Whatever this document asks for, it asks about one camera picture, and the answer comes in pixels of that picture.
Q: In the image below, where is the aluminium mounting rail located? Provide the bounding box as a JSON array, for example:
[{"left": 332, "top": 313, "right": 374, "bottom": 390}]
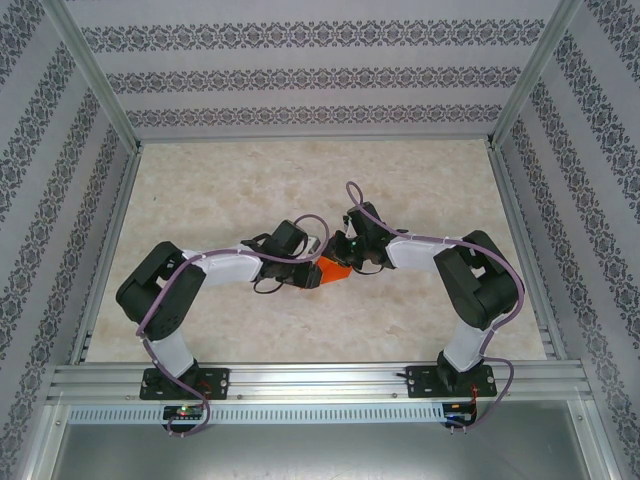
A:
[{"left": 47, "top": 363, "right": 594, "bottom": 404}]

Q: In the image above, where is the grey sheet metal panel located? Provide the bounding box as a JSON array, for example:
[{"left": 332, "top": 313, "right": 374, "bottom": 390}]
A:
[{"left": 49, "top": 423, "right": 614, "bottom": 480}]

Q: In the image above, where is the aluminium frame bar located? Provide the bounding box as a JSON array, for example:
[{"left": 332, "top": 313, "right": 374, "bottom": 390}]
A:
[
  {"left": 569, "top": 399, "right": 634, "bottom": 480},
  {"left": 19, "top": 403, "right": 69, "bottom": 480}
]

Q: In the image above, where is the aluminium side rail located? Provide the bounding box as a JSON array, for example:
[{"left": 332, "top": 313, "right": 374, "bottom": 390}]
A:
[
  {"left": 487, "top": 144, "right": 569, "bottom": 361},
  {"left": 68, "top": 144, "right": 144, "bottom": 365}
]

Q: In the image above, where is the orange paper sheet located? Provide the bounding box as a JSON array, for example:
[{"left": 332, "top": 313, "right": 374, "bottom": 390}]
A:
[{"left": 314, "top": 254, "right": 352, "bottom": 286}]

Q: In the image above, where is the small circuit board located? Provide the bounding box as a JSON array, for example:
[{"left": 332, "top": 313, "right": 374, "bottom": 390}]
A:
[
  {"left": 444, "top": 403, "right": 479, "bottom": 421},
  {"left": 163, "top": 405, "right": 206, "bottom": 420}
]

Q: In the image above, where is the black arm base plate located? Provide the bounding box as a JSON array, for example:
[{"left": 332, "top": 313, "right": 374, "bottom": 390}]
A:
[
  {"left": 405, "top": 365, "right": 498, "bottom": 400},
  {"left": 139, "top": 368, "right": 231, "bottom": 401}
]

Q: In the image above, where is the slotted grey cable duct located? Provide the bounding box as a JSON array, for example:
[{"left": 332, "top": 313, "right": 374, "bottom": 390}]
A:
[{"left": 67, "top": 404, "right": 446, "bottom": 425}]

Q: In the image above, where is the aluminium frame post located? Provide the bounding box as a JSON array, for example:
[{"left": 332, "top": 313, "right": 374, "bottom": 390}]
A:
[
  {"left": 487, "top": 0, "right": 584, "bottom": 151},
  {"left": 42, "top": 0, "right": 144, "bottom": 151}
]

